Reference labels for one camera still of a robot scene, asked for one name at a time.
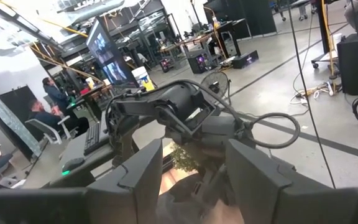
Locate white yellow tub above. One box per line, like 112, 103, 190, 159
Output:
131, 66, 155, 92

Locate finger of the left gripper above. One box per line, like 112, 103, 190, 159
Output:
208, 164, 229, 203
194, 174, 211, 200

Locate white office chair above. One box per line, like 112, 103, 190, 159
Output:
25, 115, 78, 146

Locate black computer monitor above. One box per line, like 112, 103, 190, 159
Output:
85, 18, 140, 91

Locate dark grey desk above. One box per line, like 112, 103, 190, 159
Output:
48, 90, 155, 189

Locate person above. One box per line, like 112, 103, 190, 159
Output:
28, 99, 90, 138
42, 77, 71, 110

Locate thin black hanging cable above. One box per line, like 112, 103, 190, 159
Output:
286, 0, 337, 190

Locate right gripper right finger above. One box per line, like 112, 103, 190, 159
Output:
225, 139, 358, 224

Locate green plant in black pot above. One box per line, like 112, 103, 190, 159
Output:
169, 142, 199, 174

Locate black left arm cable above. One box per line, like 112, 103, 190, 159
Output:
149, 79, 301, 149

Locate black keyboard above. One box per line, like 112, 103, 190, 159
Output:
83, 121, 103, 156

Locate grey leaning panel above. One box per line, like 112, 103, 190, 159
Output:
0, 93, 43, 158

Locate black computer tower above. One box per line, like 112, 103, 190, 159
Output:
187, 52, 211, 75

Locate black floor fan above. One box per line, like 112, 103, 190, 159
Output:
200, 70, 231, 105

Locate white cable bundle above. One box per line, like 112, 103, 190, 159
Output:
290, 80, 344, 107

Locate dark green partition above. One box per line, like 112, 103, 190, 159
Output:
225, 0, 278, 37

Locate black computer mouse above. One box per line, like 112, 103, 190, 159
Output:
61, 157, 86, 175

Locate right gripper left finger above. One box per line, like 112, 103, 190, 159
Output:
0, 139, 164, 224

